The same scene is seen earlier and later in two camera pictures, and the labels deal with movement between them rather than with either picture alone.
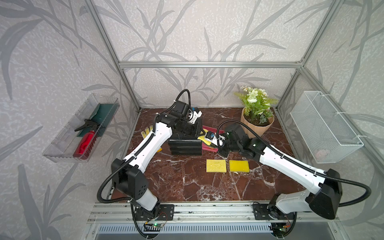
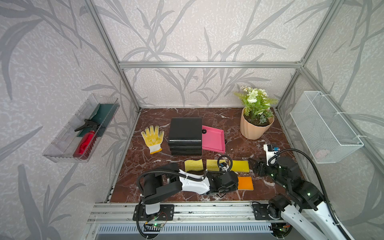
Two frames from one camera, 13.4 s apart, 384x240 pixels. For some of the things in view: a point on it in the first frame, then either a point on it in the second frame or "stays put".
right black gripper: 221,153 to 258,164
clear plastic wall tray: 75,143 stays put
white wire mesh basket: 325,136 stays put
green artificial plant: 256,104 stays put
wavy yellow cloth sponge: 203,138 to 190,165
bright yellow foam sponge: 239,166 stays put
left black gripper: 197,127 to 234,188
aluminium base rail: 216,212 stays put
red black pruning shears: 87,144 stays put
